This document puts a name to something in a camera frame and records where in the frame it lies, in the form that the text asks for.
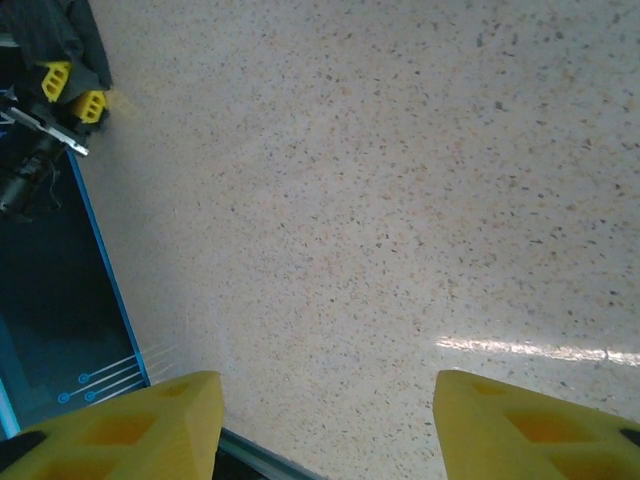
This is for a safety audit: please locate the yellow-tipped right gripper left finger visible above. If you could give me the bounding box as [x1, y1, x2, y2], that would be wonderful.
[0, 370, 225, 480]

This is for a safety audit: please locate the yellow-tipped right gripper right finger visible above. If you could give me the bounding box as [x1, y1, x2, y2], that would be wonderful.
[432, 369, 640, 480]

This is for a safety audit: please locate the dark grey t-shirt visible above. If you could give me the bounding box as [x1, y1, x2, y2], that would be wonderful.
[0, 0, 114, 94]

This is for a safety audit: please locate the aluminium mounting rail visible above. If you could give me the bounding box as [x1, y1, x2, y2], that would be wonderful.
[215, 427, 331, 480]

